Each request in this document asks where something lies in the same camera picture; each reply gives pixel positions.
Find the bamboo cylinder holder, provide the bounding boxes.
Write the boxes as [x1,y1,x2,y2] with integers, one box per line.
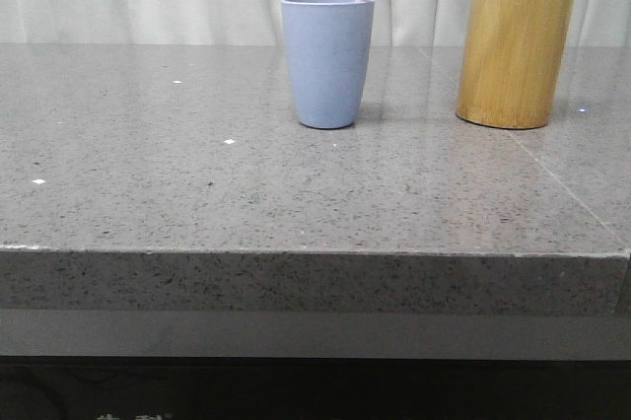
[456,0,574,130]

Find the blue plastic cup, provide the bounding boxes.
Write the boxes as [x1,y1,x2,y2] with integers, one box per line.
[281,0,375,129]

